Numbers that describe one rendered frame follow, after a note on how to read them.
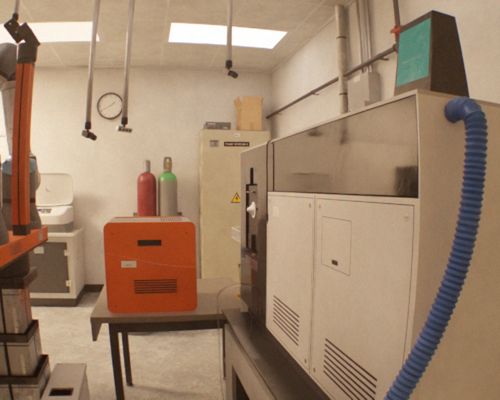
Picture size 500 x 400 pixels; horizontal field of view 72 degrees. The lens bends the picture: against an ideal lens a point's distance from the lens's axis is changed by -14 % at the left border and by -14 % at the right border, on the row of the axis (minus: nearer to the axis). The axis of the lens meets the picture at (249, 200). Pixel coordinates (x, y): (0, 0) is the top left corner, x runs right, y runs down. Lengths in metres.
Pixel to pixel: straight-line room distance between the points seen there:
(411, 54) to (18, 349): 1.20
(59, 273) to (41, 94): 2.21
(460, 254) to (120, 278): 1.54
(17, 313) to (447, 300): 1.04
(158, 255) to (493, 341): 1.45
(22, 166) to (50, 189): 3.76
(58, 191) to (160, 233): 3.14
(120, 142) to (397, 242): 4.46
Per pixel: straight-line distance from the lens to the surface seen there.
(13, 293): 1.18
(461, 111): 0.63
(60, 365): 1.43
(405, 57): 0.77
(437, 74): 0.70
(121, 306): 1.90
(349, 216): 0.80
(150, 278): 1.86
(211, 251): 4.62
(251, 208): 1.52
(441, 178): 0.63
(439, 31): 0.74
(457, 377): 0.76
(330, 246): 0.88
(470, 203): 0.58
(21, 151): 1.17
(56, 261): 4.40
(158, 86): 5.04
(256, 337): 1.51
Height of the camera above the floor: 1.29
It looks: 2 degrees down
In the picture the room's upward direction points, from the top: straight up
